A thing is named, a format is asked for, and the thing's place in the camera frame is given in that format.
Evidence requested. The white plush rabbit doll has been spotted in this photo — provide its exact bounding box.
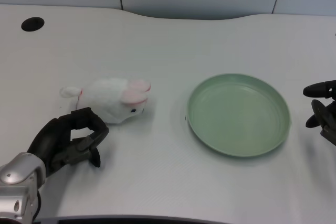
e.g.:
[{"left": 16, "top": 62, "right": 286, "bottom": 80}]
[{"left": 60, "top": 77, "right": 152, "bottom": 125}]

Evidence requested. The black table grommet hole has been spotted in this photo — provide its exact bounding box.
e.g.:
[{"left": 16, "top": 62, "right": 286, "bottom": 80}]
[{"left": 20, "top": 17, "right": 45, "bottom": 32}]

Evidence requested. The green round plate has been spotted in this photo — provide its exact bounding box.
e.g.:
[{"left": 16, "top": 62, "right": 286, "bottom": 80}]
[{"left": 186, "top": 73, "right": 292, "bottom": 158}]

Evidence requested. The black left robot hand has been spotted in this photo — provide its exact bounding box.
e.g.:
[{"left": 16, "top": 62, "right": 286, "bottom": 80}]
[{"left": 26, "top": 107, "right": 110, "bottom": 178}]

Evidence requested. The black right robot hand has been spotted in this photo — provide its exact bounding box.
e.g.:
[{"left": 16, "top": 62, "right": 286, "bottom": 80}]
[{"left": 302, "top": 79, "right": 336, "bottom": 146}]

